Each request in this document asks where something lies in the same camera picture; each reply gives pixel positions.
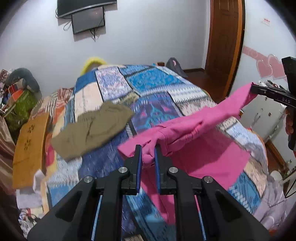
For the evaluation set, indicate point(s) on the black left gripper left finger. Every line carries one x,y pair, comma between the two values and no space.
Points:
92,210

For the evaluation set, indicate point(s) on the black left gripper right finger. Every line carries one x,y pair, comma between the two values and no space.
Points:
204,210

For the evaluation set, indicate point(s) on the pink pants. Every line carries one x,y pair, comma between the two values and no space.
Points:
194,145

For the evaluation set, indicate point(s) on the person's right hand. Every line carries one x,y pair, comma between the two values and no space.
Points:
289,121

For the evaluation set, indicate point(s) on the white cabinet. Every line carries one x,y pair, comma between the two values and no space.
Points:
261,114

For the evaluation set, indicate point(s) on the orange wooden headboard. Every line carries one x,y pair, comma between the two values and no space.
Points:
29,156

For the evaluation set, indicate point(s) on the olive green shorts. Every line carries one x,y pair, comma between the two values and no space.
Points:
91,130

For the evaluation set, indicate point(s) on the brown wooden door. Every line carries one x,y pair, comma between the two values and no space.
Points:
227,25

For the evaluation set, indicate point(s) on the green patterned bag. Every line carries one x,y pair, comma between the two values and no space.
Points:
19,113

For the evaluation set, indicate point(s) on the blue patchwork bedspread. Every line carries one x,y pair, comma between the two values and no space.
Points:
155,94

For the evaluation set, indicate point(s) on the pink heart wall sticker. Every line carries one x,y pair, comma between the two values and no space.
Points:
267,66

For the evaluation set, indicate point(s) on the wall-mounted black television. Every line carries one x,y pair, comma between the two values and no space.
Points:
85,15

